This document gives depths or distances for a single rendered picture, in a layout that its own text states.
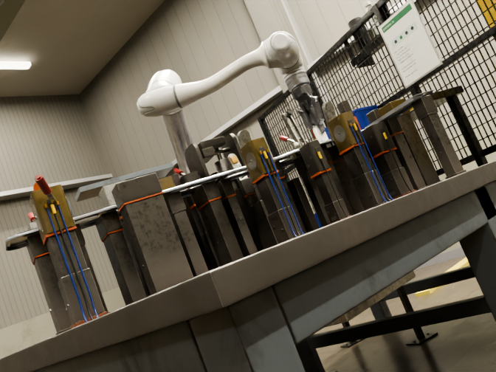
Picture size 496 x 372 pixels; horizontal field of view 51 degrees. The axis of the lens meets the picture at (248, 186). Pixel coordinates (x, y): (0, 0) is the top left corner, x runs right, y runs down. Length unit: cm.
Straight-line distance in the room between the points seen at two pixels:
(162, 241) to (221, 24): 563
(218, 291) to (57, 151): 847
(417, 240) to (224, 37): 608
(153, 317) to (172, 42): 708
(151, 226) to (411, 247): 79
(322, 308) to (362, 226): 13
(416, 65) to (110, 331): 193
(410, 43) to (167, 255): 145
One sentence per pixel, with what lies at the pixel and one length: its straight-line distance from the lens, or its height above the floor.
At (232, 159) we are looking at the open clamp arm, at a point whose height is 108.
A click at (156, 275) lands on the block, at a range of 146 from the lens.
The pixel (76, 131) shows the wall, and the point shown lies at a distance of 928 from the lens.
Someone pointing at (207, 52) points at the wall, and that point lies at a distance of 711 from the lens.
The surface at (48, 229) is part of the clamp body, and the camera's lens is 140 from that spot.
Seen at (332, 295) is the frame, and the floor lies 61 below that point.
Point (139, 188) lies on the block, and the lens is 150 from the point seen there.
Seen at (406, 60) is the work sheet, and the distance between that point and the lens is 244.
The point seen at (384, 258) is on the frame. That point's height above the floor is 62.
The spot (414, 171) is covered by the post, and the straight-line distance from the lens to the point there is 197.
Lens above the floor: 69
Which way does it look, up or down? 8 degrees up
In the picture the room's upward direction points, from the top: 22 degrees counter-clockwise
